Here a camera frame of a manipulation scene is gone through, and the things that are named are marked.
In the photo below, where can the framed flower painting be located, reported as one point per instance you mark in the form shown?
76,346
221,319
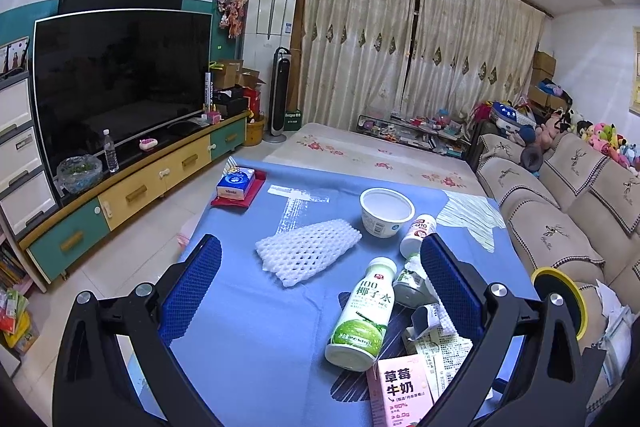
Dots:
636,72

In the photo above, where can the black wall-mounted panel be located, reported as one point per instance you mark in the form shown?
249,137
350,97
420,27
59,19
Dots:
120,0

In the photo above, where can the clear water bottle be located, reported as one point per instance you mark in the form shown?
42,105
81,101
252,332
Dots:
110,154

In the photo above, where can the white papers on sofa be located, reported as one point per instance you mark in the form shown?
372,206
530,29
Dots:
612,322

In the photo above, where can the grey tower fan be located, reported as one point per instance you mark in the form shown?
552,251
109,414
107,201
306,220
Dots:
279,97

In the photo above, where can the beige embroidered curtain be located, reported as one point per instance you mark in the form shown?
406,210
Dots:
470,42
355,42

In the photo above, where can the cardboard boxes beside television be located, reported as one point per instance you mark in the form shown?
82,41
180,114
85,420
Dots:
237,74

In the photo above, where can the pale striped plastic sheet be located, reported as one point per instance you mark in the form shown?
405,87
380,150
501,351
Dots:
470,217

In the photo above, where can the white plastic drawer unit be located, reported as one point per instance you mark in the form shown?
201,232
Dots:
22,157

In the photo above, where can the blue tablecloth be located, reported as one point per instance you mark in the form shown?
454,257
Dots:
260,337

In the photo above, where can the green and yellow TV cabinet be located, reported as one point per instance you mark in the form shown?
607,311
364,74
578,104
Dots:
145,187

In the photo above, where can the crumpled printed paper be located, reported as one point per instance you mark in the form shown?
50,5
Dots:
440,352

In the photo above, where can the plastic bag of greens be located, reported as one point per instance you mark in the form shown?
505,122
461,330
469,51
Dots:
79,174

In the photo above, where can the red flat packet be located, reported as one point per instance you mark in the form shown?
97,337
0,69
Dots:
250,199

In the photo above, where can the pile of books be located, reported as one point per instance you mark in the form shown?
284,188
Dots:
12,302

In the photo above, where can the large black television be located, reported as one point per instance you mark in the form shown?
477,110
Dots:
120,82

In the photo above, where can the small white pill bottle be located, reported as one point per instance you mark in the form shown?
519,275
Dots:
417,234

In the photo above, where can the small pink object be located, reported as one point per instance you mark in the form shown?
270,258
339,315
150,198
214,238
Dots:
149,144

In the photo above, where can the yellow bucket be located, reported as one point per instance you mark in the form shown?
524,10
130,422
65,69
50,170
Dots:
255,132

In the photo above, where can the stacked cardboard boxes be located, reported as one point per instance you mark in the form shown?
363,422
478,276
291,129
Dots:
542,77

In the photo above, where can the pink milk carton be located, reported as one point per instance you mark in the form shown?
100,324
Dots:
400,392

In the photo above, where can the cluttered glass coffee table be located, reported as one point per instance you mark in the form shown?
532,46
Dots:
415,129

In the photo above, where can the white standing air conditioner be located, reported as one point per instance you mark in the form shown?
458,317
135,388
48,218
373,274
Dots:
267,17

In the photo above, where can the yellow-rimmed black bin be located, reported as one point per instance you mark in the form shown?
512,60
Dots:
555,284

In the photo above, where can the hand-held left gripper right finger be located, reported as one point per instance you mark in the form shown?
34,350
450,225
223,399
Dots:
450,287

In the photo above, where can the pile of plush toys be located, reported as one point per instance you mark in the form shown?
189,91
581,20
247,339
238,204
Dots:
600,134

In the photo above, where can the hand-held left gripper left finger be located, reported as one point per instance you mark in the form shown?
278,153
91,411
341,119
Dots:
192,287

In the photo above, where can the green coconut water bottle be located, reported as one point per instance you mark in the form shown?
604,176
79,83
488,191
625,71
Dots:
362,312

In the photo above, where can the white foam fruit net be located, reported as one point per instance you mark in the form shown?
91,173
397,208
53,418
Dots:
305,252

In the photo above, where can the white plastic cup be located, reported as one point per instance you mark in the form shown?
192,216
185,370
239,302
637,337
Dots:
385,217

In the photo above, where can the floral floor mat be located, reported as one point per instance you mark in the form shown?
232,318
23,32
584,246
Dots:
370,157

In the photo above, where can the hanging flower decoration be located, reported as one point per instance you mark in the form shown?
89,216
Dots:
232,7

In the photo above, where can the blue tissue pack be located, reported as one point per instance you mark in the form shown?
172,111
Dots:
235,184

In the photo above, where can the beige sofa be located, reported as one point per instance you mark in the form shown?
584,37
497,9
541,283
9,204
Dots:
550,212

